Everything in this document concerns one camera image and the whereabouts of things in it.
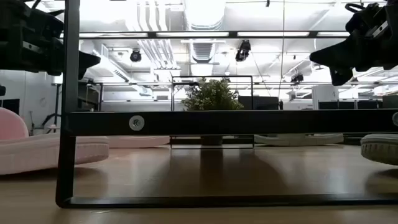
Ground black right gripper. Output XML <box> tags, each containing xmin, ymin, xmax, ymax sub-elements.
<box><xmin>309</xmin><ymin>0</ymin><xmax>398</xmax><ymax>86</ymax></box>

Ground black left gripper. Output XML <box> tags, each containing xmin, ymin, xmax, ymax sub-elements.
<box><xmin>0</xmin><ymin>0</ymin><xmax>102</xmax><ymax>80</ymax></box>

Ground pink foam slide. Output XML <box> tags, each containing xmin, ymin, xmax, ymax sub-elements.
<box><xmin>0</xmin><ymin>107</ymin><xmax>110</xmax><ymax>175</ymax></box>
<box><xmin>107</xmin><ymin>135</ymin><xmax>171</xmax><ymax>149</ymax></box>

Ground black metal wooden shelf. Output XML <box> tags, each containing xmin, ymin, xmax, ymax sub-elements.
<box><xmin>55</xmin><ymin>0</ymin><xmax>398</xmax><ymax>209</ymax></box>

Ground white background cabinet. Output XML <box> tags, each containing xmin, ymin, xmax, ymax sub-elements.
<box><xmin>312</xmin><ymin>84</ymin><xmax>340</xmax><ymax>110</ymax></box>

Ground black background pole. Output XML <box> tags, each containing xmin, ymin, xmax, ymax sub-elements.
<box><xmin>51</xmin><ymin>82</ymin><xmax>63</xmax><ymax>133</ymax></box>

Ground small green potted plant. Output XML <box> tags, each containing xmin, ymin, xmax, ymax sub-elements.
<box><xmin>182</xmin><ymin>77</ymin><xmax>244</xmax><ymax>146</ymax></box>

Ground black wall monitor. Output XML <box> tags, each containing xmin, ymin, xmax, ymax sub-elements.
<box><xmin>0</xmin><ymin>98</ymin><xmax>21</xmax><ymax>116</ymax></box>

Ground black aluminium rig frame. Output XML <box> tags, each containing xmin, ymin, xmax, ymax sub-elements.
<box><xmin>58</xmin><ymin>30</ymin><xmax>363</xmax><ymax>146</ymax></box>

